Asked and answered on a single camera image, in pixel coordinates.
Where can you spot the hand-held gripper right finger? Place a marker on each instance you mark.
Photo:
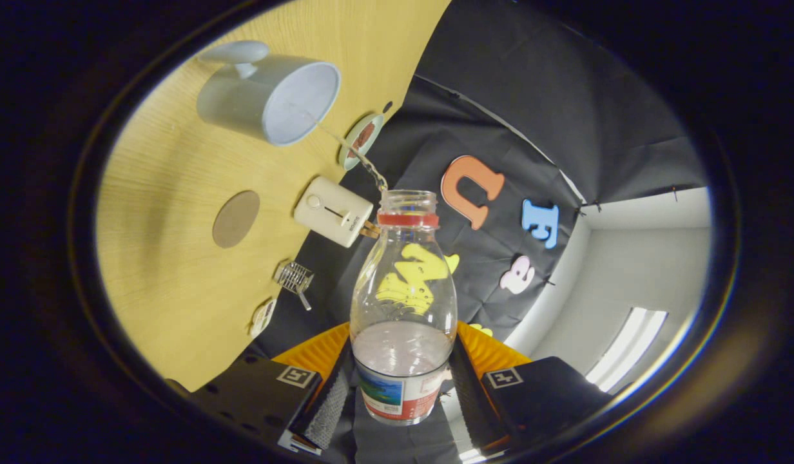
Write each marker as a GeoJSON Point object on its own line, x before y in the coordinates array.
{"type": "Point", "coordinates": [477, 409]}

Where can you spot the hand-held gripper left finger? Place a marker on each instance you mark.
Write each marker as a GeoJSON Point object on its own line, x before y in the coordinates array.
{"type": "Point", "coordinates": [329, 403]}

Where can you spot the clear plastic juice bottle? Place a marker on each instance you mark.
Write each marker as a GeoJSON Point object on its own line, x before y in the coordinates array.
{"type": "Point", "coordinates": [403, 296]}

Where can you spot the round brown coaster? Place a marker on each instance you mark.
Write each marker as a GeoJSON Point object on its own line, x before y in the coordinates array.
{"type": "Point", "coordinates": [236, 219]}

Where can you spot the white cup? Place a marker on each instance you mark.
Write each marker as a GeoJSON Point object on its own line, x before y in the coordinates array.
{"type": "Point", "coordinates": [242, 103]}

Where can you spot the small white dish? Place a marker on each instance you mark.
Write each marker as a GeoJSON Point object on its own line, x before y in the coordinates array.
{"type": "Point", "coordinates": [263, 318]}

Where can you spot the large ceiling light panel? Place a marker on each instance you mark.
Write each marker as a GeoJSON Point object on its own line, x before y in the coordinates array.
{"type": "Point", "coordinates": [626, 351]}

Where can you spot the brown toast slice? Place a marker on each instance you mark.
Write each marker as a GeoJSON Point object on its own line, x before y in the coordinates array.
{"type": "Point", "coordinates": [371, 229]}

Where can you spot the white toaster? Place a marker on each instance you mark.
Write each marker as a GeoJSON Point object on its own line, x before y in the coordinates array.
{"type": "Point", "coordinates": [329, 211]}

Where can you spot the wooden table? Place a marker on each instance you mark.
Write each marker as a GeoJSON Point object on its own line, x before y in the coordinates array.
{"type": "Point", "coordinates": [171, 290]}

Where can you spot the pale green plate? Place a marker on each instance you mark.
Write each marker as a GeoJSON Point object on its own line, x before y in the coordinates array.
{"type": "Point", "coordinates": [347, 154]}

